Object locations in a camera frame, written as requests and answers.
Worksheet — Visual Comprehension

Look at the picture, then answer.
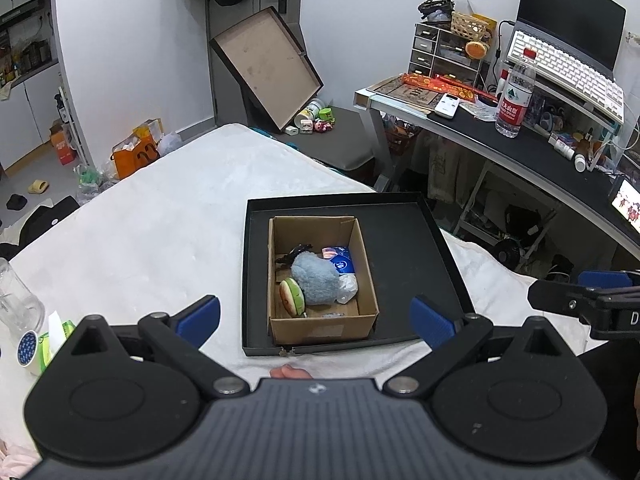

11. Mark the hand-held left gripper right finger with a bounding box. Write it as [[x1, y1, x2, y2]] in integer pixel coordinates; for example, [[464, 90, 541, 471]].
[[384, 296, 581, 395]]

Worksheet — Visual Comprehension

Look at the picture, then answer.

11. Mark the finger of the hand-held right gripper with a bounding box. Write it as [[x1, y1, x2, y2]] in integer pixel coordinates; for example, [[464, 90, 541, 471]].
[[528, 282, 608, 317], [579, 270, 640, 291]]

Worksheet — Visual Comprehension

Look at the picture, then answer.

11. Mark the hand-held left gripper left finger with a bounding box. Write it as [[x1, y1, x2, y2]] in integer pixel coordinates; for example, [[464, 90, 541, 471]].
[[50, 295, 251, 396]]

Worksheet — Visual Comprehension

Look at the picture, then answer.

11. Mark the black shallow tray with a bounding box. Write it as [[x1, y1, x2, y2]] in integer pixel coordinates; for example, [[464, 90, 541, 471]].
[[241, 192, 476, 358]]

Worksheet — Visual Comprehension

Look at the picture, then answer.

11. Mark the white plastic bag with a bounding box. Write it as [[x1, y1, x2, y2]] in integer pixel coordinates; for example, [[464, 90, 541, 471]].
[[336, 272, 360, 305]]

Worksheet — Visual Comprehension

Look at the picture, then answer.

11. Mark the burger plush toy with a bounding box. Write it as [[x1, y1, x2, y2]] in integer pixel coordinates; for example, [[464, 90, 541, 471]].
[[278, 278, 307, 319]]

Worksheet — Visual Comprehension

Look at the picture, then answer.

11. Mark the blue tissue pack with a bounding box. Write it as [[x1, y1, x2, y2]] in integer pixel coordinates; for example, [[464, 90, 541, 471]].
[[321, 245, 357, 277]]

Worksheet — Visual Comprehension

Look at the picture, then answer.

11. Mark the brown cardboard box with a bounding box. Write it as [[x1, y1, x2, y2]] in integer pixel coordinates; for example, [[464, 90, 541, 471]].
[[267, 215, 380, 347]]

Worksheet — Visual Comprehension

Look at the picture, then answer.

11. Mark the blue fluffy plush toy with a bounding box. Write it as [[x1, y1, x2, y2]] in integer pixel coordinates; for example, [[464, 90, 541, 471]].
[[291, 252, 341, 307]]

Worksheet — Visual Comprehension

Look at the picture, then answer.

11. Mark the small black fan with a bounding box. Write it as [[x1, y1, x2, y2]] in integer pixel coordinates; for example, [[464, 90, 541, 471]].
[[492, 237, 522, 274]]

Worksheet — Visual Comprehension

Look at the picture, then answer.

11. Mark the lit phone screen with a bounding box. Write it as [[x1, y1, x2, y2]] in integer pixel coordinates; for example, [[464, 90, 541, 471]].
[[609, 176, 640, 234]]

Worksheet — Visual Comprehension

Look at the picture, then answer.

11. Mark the person's foot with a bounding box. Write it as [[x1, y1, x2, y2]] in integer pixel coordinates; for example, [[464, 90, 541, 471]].
[[269, 364, 314, 380]]

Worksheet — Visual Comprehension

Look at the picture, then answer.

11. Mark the black hair clip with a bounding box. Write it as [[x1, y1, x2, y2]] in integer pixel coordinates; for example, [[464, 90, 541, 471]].
[[274, 243, 314, 267]]

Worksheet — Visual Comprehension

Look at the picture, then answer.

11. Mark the green tissue box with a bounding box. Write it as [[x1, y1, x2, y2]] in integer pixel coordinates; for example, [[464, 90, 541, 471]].
[[36, 310, 77, 377]]

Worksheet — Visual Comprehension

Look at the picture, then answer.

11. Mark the black desk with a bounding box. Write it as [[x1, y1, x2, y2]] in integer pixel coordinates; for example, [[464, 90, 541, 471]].
[[353, 74, 640, 248]]

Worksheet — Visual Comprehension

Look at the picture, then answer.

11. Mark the white tote bag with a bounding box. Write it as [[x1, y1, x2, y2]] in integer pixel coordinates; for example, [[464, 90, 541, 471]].
[[426, 131, 467, 204]]

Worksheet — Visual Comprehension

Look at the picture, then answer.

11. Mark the white tub blue dotted lid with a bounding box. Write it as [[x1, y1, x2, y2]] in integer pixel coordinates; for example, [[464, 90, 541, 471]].
[[15, 330, 51, 377]]

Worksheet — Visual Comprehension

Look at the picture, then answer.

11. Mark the orange paper bag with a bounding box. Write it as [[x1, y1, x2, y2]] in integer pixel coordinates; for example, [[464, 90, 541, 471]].
[[110, 118, 164, 180]]

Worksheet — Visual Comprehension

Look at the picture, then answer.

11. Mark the clear glass mug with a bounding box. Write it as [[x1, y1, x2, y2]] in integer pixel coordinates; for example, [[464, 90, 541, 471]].
[[0, 257, 46, 337]]

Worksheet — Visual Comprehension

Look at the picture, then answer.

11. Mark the red basket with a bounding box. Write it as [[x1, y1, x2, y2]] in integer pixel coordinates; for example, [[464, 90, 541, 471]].
[[384, 124, 422, 157]]

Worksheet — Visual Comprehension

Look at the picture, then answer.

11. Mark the dark grey chair seat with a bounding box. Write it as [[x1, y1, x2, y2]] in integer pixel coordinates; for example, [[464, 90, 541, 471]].
[[295, 105, 377, 172]]

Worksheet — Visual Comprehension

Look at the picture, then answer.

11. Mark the plastic water bottle red label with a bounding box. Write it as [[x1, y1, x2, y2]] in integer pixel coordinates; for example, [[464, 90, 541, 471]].
[[494, 47, 537, 139]]

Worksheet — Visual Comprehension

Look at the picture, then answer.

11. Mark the white keyboard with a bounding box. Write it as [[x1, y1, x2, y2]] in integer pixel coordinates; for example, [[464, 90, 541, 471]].
[[506, 29, 626, 124]]

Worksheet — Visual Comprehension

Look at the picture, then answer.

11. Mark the white remote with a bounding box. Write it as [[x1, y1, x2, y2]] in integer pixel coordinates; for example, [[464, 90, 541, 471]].
[[433, 93, 461, 120]]

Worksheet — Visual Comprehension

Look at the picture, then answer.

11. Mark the orange cardboard box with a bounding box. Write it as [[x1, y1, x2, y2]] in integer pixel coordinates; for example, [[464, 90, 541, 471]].
[[49, 122, 79, 166]]

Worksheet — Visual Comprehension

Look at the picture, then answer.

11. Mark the long red box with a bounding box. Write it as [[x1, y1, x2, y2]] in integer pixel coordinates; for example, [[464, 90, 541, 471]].
[[402, 72, 494, 106]]

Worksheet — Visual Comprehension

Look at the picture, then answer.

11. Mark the brown leaning box lid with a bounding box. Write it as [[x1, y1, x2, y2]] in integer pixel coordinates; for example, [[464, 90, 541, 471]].
[[208, 6, 324, 132]]

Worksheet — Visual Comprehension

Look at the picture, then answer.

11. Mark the grey drawer organizer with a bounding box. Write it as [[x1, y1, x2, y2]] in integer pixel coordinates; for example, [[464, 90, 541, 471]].
[[408, 22, 489, 87]]

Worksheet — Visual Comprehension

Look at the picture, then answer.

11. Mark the black monitor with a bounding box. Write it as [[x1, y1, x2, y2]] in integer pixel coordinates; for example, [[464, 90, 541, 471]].
[[515, 0, 627, 69]]

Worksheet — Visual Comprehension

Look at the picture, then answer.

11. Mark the wicker basket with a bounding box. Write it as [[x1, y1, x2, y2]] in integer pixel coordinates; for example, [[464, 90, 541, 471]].
[[450, 11, 494, 42]]

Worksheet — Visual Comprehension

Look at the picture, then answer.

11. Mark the white wire rack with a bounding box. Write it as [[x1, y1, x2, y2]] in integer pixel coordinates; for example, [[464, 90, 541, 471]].
[[54, 85, 94, 172]]

